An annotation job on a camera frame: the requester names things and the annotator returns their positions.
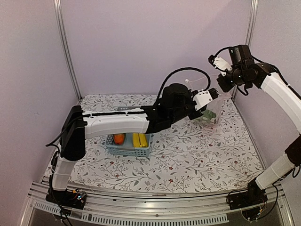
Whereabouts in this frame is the aluminium frame post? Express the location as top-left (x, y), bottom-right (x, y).
top-left (231, 0), bottom-right (259, 99)
top-left (53, 0), bottom-right (82, 101)

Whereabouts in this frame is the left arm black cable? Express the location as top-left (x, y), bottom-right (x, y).
top-left (157, 67), bottom-right (211, 99)

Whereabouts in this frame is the green orange toy mango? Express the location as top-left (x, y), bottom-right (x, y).
top-left (113, 133), bottom-right (125, 145)

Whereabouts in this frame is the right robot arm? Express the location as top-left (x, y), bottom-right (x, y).
top-left (234, 61), bottom-right (301, 198)

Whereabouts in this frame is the yellow toy banana bunch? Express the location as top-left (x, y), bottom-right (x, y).
top-left (132, 133), bottom-right (149, 148)

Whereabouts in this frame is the green toy watermelon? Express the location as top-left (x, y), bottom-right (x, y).
top-left (200, 109), bottom-right (216, 124)

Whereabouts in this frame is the floral tablecloth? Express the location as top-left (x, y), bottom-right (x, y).
top-left (68, 99), bottom-right (263, 193)

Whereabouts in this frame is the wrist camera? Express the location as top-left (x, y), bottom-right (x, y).
top-left (208, 55), bottom-right (232, 77)
top-left (192, 88), bottom-right (219, 111)

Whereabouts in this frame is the right aluminium frame post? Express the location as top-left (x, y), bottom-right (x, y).
top-left (231, 0), bottom-right (259, 99)

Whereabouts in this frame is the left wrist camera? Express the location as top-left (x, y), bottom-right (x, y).
top-left (192, 88), bottom-right (219, 111)

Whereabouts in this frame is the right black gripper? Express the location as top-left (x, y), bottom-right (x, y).
top-left (216, 65), bottom-right (251, 92)

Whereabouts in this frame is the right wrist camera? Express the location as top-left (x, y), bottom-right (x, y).
top-left (208, 55), bottom-right (232, 77)

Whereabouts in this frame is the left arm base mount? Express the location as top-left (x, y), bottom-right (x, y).
top-left (46, 176), bottom-right (87, 210)

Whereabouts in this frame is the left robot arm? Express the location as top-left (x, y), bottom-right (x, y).
top-left (50, 83), bottom-right (218, 204)

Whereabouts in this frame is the clear zip top bag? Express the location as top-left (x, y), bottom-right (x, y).
top-left (184, 79), bottom-right (232, 129)

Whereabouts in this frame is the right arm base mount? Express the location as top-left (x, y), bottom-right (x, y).
top-left (226, 179), bottom-right (268, 210)

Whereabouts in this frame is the left aluminium frame post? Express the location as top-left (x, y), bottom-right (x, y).
top-left (53, 0), bottom-right (82, 101)

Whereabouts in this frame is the aluminium front rail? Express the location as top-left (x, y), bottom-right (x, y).
top-left (20, 180), bottom-right (295, 226)

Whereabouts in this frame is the blue plastic basket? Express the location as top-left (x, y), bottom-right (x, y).
top-left (104, 105), bottom-right (152, 157)

